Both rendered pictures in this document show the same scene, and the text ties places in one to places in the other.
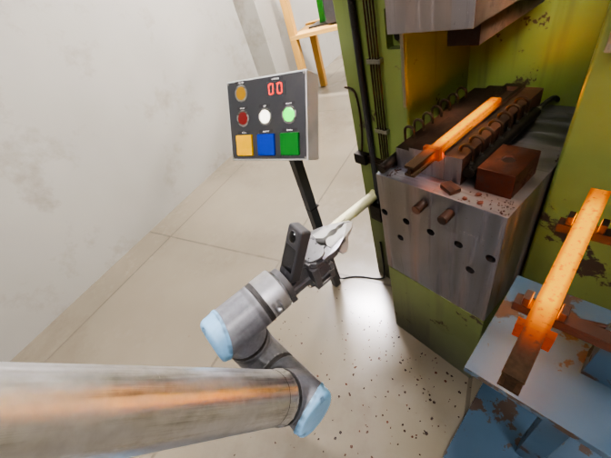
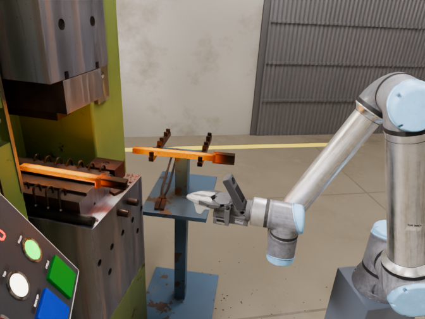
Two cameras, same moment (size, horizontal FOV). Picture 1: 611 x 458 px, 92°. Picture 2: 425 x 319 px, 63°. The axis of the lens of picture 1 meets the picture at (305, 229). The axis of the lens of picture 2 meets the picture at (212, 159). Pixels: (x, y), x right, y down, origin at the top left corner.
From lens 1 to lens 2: 1.36 m
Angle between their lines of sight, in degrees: 106
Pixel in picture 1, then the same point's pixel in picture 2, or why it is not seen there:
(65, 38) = not seen: outside the picture
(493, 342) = (187, 213)
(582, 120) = (97, 135)
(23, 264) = not seen: outside the picture
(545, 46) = not seen: outside the picture
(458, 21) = (98, 95)
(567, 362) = (183, 198)
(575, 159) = (100, 154)
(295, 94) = (14, 223)
